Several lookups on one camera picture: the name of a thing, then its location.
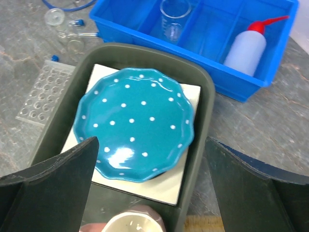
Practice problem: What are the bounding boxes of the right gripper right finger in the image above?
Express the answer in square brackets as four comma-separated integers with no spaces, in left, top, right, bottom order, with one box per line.
[205,137,309,232]

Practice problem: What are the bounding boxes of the white wash bottle red cap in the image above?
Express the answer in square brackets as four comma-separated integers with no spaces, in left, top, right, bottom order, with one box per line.
[224,15,289,76]

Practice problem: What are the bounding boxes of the glass jar with lid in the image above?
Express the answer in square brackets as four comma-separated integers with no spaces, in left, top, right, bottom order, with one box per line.
[44,8,84,54]

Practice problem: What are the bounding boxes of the teal polka dot plate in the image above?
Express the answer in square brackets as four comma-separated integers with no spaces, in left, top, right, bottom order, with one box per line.
[72,68,195,183]

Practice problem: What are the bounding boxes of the glass beaker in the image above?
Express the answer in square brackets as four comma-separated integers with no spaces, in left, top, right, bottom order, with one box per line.
[160,0,192,42]

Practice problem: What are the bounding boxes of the blue divided storage bin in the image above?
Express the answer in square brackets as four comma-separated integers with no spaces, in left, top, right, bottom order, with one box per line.
[89,0,299,102]

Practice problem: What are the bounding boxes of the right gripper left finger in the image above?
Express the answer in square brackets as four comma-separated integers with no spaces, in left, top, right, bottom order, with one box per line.
[0,137,99,232]

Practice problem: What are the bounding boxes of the clear acrylic tube rack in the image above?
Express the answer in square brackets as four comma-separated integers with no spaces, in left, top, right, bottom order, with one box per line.
[16,60,75,127]

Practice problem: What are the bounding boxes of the pink ceramic mug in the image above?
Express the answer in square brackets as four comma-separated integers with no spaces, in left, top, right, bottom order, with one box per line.
[79,204,167,232]

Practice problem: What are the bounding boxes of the dark green tray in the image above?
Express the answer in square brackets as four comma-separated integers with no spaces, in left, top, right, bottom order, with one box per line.
[31,43,215,232]

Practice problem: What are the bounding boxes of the blue capped test tube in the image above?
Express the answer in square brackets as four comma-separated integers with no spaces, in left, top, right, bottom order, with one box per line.
[51,55,59,62]
[69,19,85,27]
[78,32,100,38]

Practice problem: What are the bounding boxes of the wooden brush handle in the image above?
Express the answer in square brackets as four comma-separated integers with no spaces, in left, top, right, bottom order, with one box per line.
[184,216,225,232]

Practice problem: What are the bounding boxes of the blue safety glasses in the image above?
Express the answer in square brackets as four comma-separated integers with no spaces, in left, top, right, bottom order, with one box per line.
[42,0,97,12]

